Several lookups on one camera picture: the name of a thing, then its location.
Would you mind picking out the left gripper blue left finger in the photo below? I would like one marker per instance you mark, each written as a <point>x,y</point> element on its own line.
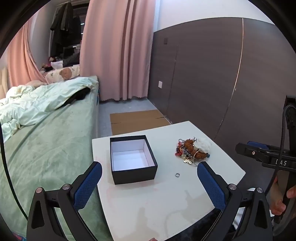
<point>43,223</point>

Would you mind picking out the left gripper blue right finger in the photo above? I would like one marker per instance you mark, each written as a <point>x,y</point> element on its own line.
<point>244,215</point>

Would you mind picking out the black square jewelry box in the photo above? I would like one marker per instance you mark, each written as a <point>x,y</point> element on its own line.
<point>132,160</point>

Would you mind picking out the pile of mixed jewelry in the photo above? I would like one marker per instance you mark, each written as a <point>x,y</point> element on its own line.
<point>196,159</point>

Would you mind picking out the person's right hand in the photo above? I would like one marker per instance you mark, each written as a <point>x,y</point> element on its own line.
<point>277,193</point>

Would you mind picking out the green bed sheet mattress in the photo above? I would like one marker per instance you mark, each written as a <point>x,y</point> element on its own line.
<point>49,154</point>

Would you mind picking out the white square side table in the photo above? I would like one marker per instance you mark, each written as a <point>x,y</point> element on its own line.
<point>160,208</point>

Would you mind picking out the flattened brown cardboard sheet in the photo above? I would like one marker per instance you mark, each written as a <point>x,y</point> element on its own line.
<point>137,121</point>

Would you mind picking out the black garment under duvet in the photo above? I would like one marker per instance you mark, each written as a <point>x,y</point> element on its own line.
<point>79,95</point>

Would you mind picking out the pale green crumpled duvet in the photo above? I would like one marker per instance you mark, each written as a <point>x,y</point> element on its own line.
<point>25,105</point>

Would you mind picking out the cartoon print pillow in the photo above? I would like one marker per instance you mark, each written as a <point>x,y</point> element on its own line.
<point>63,74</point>

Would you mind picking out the pink curtain left panel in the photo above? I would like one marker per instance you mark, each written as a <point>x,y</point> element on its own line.
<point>22,68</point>

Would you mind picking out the pink curtain panel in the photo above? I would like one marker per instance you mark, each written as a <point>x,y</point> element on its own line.
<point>22,68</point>
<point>116,47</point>

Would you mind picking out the dark hanging clothes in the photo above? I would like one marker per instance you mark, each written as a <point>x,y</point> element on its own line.
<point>66,30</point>

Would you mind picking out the pink curtain right panel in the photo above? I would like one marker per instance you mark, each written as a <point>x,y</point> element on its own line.
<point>116,47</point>

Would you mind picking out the white wall socket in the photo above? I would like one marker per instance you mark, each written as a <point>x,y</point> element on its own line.
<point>160,84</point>

